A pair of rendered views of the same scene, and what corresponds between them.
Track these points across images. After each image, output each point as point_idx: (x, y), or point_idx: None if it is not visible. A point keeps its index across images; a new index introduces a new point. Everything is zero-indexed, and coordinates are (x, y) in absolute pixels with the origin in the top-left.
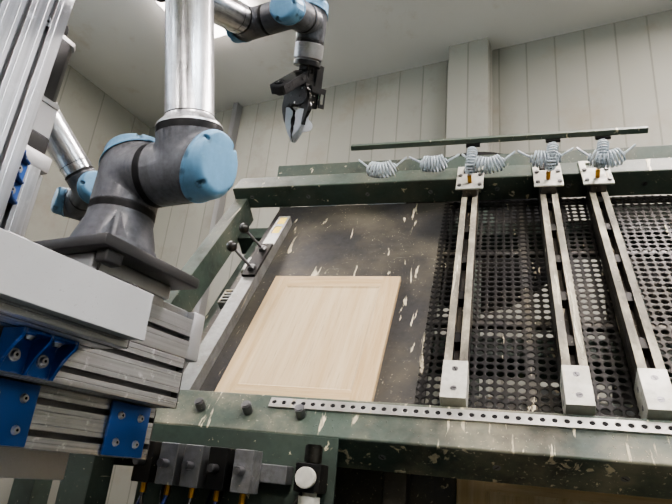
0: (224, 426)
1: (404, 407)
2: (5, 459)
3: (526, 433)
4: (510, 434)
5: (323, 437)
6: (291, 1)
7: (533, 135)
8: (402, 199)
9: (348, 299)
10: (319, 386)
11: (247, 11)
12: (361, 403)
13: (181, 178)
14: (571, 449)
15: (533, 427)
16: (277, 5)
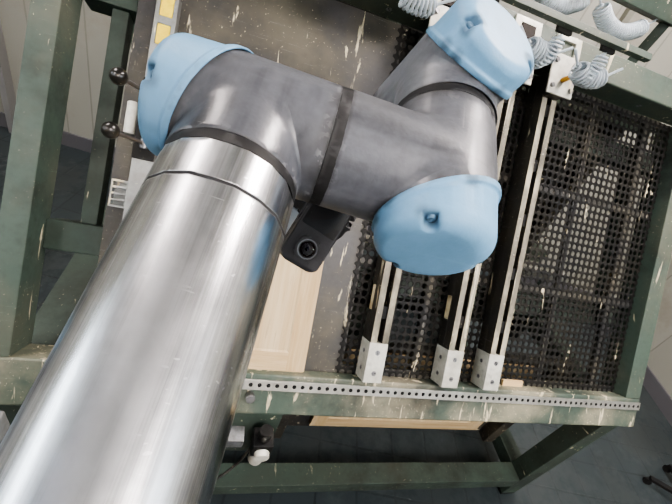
0: None
1: (334, 386)
2: None
3: (410, 403)
4: (401, 405)
5: (270, 414)
6: (472, 265)
7: (552, 17)
8: (348, 0)
9: None
10: (258, 346)
11: (287, 226)
12: (301, 383)
13: None
14: (432, 414)
15: (415, 398)
16: (416, 250)
